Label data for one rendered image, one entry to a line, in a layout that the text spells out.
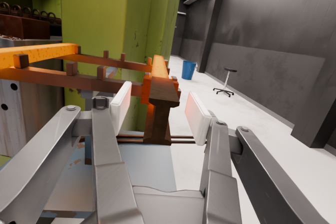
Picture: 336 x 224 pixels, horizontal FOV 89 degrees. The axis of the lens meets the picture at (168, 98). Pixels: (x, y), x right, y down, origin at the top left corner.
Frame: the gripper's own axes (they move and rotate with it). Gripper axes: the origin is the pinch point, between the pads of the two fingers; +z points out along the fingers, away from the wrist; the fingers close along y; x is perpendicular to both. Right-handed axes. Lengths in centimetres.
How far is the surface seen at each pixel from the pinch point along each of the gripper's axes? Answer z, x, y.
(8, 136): 41, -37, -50
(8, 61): 10.5, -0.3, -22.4
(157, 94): -2.2, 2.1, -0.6
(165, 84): 1.4, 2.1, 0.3
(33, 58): 15.9, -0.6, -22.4
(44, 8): 98, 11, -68
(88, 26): 58, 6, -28
